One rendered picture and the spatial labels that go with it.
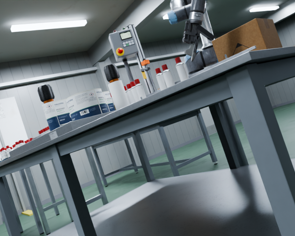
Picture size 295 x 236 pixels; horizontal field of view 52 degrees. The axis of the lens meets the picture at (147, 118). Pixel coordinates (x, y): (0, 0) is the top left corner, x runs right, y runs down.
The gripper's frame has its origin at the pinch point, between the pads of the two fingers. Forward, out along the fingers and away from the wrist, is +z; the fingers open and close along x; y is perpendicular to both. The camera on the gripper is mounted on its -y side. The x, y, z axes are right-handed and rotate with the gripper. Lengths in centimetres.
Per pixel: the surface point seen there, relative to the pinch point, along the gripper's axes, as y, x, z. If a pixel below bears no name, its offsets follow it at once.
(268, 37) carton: -40.6, -4.7, -18.1
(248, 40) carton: -29.9, -4.7, -14.8
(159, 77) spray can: 15.9, -25.0, 12.7
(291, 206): -13, 104, 37
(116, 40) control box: 49, -55, -10
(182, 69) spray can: 3.7, -12.4, 5.9
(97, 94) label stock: 48, 11, 26
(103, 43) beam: 120, -473, -38
